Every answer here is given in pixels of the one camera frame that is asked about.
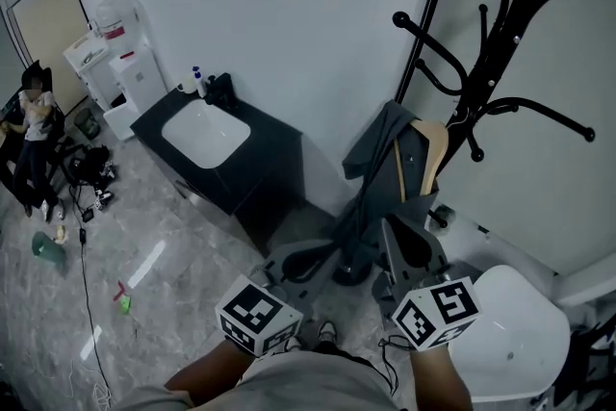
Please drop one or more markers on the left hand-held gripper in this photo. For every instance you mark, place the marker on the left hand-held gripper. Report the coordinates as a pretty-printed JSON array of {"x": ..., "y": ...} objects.
[{"x": 269, "y": 303}]

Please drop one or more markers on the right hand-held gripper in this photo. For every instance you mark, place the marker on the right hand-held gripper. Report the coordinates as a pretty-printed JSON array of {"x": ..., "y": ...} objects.
[{"x": 433, "y": 313}]

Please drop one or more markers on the dark grey garment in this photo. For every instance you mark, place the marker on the dark grey garment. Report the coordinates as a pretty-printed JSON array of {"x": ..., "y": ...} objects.
[{"x": 380, "y": 168}]

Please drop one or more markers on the wooden hanger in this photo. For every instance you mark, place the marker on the wooden hanger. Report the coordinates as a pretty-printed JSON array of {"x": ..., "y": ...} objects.
[{"x": 433, "y": 159}]

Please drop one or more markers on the black coat rack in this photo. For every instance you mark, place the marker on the black coat rack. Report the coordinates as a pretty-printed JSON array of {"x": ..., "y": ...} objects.
[{"x": 503, "y": 48}]

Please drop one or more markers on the person's right forearm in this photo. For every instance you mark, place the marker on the person's right forearm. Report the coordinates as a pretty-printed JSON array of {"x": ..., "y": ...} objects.
[{"x": 440, "y": 380}]

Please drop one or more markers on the person's left forearm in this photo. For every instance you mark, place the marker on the person's left forearm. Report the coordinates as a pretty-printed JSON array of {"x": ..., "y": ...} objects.
[{"x": 207, "y": 373}]

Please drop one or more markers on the person's left shoe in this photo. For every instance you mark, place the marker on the person's left shoe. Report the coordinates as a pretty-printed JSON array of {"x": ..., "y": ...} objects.
[{"x": 292, "y": 343}]

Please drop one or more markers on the person's shoe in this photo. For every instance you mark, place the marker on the person's shoe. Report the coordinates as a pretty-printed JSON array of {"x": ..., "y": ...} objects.
[
  {"x": 327, "y": 332},
  {"x": 292, "y": 343}
]

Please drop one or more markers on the person's right shoe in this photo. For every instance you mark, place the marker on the person's right shoe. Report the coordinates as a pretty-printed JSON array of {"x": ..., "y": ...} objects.
[{"x": 327, "y": 332}]

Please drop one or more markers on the white plastic chair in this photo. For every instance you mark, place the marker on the white plastic chair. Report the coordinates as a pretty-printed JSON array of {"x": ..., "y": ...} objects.
[{"x": 510, "y": 332}]

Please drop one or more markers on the person's light grey clothing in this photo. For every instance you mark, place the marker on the person's light grey clothing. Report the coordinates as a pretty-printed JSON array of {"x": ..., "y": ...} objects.
[{"x": 308, "y": 382}]

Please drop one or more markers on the grey fluffy duster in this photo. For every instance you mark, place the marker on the grey fluffy duster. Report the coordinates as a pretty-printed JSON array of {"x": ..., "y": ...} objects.
[{"x": 442, "y": 216}]

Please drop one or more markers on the black sink cabinet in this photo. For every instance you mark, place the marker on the black sink cabinet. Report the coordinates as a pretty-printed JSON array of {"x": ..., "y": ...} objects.
[{"x": 269, "y": 168}]

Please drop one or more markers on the small green object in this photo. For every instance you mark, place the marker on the small green object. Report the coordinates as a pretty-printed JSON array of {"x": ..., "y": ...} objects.
[{"x": 125, "y": 305}]

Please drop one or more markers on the black equipment stand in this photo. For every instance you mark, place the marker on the black equipment stand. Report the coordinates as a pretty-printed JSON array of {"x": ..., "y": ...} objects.
[{"x": 594, "y": 366}]

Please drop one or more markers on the white sink basin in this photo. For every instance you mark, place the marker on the white sink basin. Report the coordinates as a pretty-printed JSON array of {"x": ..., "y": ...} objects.
[{"x": 207, "y": 135}]

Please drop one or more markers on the black power adapter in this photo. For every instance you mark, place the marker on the black power adapter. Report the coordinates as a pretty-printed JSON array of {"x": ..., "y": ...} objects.
[{"x": 82, "y": 236}]

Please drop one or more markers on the small yellow object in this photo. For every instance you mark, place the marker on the small yellow object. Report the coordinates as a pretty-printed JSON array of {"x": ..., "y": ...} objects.
[{"x": 61, "y": 235}]

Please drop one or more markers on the black faucet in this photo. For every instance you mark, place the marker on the black faucet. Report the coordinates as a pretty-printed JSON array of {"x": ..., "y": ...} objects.
[{"x": 220, "y": 89}]

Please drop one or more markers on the black equipment pile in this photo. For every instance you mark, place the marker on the black equipment pile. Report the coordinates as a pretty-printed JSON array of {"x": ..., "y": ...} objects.
[{"x": 94, "y": 168}]

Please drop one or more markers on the white blue-capped pump bottle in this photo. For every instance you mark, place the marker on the white blue-capped pump bottle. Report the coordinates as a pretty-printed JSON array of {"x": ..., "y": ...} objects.
[{"x": 199, "y": 84}]

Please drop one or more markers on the green plastic dustpan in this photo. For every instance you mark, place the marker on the green plastic dustpan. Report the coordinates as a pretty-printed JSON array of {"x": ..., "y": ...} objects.
[{"x": 45, "y": 250}]

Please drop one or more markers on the white cup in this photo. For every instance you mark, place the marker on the white cup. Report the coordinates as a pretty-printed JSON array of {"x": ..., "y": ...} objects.
[{"x": 187, "y": 87}]

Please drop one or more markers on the green waste basket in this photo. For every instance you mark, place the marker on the green waste basket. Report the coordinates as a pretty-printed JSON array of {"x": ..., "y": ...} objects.
[{"x": 87, "y": 124}]

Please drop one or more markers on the white water dispenser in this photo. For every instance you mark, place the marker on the white water dispenser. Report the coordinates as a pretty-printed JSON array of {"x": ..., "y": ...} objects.
[{"x": 139, "y": 79}]

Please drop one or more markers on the black office chair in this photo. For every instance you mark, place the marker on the black office chair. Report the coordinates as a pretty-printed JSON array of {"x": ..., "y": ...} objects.
[{"x": 57, "y": 144}]

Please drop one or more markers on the clear water jug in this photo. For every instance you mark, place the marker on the clear water jug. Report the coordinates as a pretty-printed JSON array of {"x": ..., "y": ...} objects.
[{"x": 118, "y": 21}]

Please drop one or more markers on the beige door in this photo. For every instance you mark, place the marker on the beige door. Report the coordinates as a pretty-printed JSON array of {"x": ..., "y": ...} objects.
[{"x": 48, "y": 38}]

